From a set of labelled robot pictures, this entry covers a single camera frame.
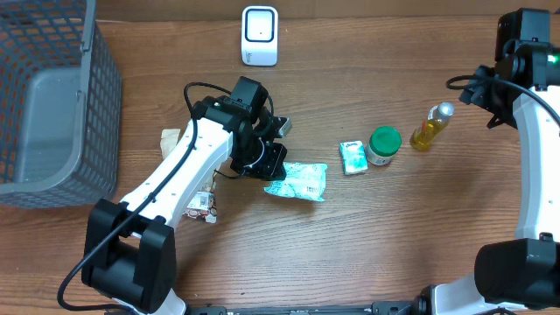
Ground teal snack packet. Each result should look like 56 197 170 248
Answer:
263 162 327 202

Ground yellow oil bottle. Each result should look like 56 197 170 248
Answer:
409 102 455 151

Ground brown snack bag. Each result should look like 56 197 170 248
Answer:
160 129 217 224

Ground tissue pack white green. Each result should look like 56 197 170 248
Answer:
339 141 368 175

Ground green lid jar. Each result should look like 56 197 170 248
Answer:
366 126 403 166

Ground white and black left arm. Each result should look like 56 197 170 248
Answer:
81 96 291 314

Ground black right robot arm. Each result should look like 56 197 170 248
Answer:
404 8 559 315

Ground dark grey plastic basket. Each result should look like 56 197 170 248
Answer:
1 0 123 208

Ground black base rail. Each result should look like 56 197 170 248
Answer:
104 299 438 315

